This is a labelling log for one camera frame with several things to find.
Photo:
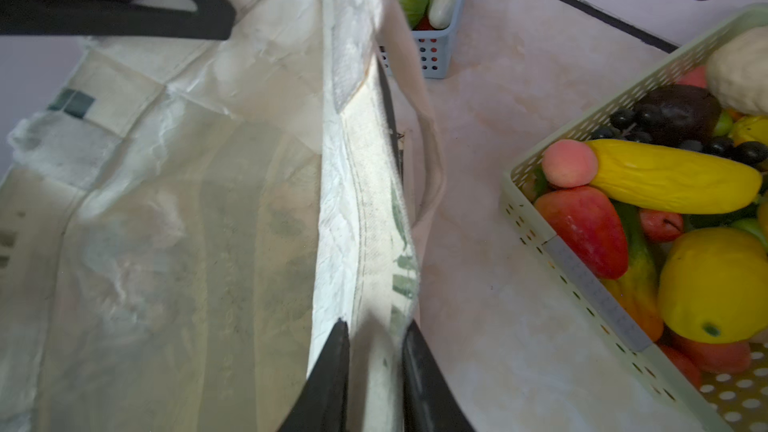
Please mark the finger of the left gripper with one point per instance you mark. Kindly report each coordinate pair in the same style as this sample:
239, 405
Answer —
209, 19

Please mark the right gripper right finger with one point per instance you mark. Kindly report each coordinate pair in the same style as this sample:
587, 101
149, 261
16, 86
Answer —
428, 403

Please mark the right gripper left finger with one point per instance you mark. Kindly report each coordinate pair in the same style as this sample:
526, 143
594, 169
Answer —
322, 403

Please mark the cream canvas grocery bag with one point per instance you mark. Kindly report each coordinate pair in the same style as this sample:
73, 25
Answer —
179, 239

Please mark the yellow lemon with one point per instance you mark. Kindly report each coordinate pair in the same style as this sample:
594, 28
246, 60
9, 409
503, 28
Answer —
713, 286

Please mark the red apple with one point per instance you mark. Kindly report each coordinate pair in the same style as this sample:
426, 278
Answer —
586, 220

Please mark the pink peach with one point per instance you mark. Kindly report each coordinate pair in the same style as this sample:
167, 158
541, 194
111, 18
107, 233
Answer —
569, 164

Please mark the green plastic fruit basket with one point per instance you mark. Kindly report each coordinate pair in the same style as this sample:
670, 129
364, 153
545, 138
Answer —
727, 403

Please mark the blue plastic vegetable basket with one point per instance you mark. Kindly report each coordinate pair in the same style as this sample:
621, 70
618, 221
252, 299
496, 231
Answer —
435, 47

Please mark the dark avocado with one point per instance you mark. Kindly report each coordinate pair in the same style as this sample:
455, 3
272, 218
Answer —
675, 113

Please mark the beige cauliflower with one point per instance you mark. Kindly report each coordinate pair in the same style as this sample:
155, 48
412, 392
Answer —
737, 73

